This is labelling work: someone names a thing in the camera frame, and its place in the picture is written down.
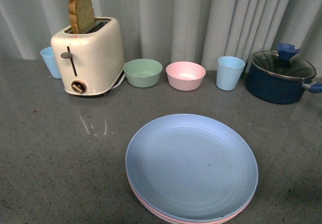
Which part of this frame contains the grey curtain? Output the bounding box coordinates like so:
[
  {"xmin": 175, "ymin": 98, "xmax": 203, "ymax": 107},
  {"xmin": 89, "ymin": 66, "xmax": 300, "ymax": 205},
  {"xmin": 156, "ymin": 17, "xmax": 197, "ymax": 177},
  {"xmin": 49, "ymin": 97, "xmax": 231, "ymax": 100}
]
[{"xmin": 1, "ymin": 0, "xmax": 321, "ymax": 71}]

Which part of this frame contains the dark blue saucepan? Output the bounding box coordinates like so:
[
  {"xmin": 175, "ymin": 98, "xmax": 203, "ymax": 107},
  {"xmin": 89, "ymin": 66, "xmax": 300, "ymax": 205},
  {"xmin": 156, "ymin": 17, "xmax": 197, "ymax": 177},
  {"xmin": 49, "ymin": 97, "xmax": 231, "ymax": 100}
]
[{"xmin": 246, "ymin": 63, "xmax": 321, "ymax": 105}]

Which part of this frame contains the light blue cup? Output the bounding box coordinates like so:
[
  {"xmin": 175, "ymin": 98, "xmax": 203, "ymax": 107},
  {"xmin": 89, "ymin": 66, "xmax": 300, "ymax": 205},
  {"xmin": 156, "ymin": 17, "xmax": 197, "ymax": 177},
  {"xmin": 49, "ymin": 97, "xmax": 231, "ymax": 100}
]
[
  {"xmin": 40, "ymin": 47, "xmax": 61, "ymax": 79},
  {"xmin": 216, "ymin": 56, "xmax": 246, "ymax": 91}
]

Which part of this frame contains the cream toaster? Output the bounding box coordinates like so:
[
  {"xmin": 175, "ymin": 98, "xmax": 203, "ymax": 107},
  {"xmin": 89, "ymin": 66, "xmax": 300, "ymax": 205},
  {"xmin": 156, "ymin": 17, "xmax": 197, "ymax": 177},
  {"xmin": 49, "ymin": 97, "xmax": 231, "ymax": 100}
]
[{"xmin": 51, "ymin": 17, "xmax": 125, "ymax": 96}]

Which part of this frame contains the bread slice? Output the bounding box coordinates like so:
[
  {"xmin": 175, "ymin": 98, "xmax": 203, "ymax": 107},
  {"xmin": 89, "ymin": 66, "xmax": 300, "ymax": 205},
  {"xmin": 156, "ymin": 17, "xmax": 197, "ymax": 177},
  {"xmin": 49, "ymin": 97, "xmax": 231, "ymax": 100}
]
[{"xmin": 68, "ymin": 0, "xmax": 95, "ymax": 34}]

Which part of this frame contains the green bowl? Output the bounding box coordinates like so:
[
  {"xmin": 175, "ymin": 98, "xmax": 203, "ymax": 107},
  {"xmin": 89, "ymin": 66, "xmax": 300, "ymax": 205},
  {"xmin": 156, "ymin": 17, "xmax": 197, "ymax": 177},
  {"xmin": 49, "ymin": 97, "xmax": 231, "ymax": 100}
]
[{"xmin": 123, "ymin": 59, "xmax": 163, "ymax": 88}]

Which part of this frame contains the blue plate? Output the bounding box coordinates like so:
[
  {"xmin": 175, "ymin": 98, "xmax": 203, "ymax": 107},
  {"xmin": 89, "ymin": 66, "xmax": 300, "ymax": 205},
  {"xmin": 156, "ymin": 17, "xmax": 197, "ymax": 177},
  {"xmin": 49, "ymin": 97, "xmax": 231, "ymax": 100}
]
[{"xmin": 125, "ymin": 114, "xmax": 259, "ymax": 221}]

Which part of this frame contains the glass pot lid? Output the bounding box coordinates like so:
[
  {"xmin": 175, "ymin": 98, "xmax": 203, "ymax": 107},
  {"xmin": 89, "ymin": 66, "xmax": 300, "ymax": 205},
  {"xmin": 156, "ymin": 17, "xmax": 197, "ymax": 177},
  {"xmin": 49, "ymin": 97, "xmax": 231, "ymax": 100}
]
[{"xmin": 251, "ymin": 43, "xmax": 316, "ymax": 81}]

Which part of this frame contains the white toaster cable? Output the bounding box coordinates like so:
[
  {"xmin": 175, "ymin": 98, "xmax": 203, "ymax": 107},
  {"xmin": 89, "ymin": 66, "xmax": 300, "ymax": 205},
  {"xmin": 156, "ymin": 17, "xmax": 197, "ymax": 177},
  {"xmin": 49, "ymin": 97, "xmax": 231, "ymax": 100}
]
[{"xmin": 109, "ymin": 73, "xmax": 126, "ymax": 90}]

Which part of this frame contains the pink bowl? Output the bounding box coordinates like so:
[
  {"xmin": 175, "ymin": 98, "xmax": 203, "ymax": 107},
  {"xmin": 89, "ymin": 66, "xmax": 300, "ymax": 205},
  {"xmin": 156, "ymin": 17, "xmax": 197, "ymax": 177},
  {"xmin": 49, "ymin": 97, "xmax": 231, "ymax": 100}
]
[{"xmin": 166, "ymin": 61, "xmax": 206, "ymax": 91}]

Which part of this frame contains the pink plate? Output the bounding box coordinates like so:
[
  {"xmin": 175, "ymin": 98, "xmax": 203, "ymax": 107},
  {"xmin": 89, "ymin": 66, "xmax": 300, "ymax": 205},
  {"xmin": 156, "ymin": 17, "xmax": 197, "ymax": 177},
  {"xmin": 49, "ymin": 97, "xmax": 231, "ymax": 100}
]
[{"xmin": 128, "ymin": 179, "xmax": 250, "ymax": 224}]

